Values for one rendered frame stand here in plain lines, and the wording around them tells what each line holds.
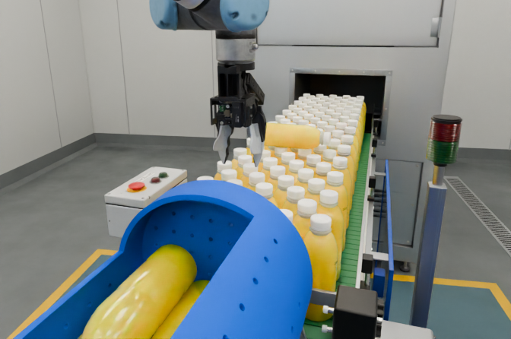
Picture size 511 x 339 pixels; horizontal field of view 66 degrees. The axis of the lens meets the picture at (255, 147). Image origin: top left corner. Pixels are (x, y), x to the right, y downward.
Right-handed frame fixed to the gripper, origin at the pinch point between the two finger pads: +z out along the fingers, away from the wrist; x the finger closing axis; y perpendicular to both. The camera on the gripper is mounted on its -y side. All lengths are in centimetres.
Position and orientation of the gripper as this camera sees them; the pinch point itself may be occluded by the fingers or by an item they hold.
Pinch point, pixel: (241, 159)
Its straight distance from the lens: 82.8
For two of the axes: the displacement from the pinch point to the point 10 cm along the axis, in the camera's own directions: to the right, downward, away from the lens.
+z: 0.0, 9.6, 2.8
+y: -2.9, 2.7, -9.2
